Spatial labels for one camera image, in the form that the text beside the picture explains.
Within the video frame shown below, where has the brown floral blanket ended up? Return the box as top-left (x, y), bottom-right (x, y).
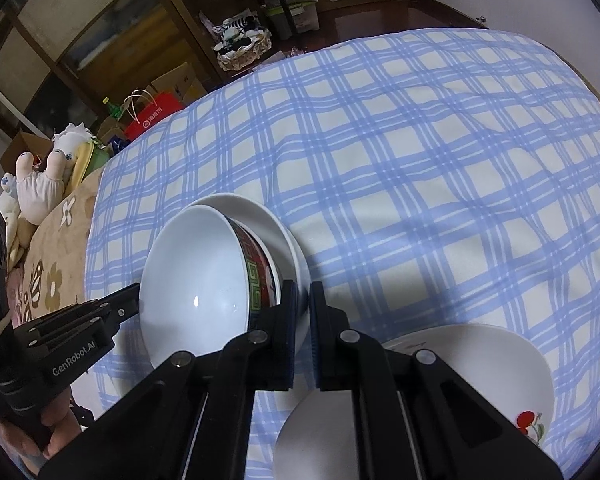
top-left (7, 169), bottom-right (102, 326)

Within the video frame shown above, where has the plain white bowl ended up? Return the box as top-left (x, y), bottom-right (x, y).
top-left (187, 193), bottom-right (311, 352)

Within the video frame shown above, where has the cardboard box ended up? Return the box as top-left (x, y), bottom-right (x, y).
top-left (97, 63), bottom-right (207, 143)

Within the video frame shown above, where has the red patterned bowl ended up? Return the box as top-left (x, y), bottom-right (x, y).
top-left (140, 205), bottom-right (280, 366)

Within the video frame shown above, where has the wicker basket with items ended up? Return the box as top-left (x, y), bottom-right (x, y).
top-left (212, 10), bottom-right (272, 72)

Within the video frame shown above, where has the wooden wardrobe with shelves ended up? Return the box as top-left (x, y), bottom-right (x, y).
top-left (0, 0), bottom-right (222, 134)

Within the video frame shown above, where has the cherry plate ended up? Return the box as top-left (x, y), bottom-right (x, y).
top-left (273, 324), bottom-right (562, 479)

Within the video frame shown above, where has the white plush toy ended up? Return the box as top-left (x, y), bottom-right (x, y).
top-left (0, 124), bottom-right (110, 268)

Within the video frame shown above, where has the blue plaid cloth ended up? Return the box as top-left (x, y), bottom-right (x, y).
top-left (84, 28), bottom-right (600, 477)

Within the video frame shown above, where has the person's left hand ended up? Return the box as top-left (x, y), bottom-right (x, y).
top-left (0, 389), bottom-right (84, 470)

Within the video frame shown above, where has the red paper shopping bag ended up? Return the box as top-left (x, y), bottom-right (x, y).
top-left (122, 89), bottom-right (184, 141)

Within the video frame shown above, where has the green glass bottle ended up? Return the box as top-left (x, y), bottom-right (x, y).
top-left (102, 96), bottom-right (123, 120)

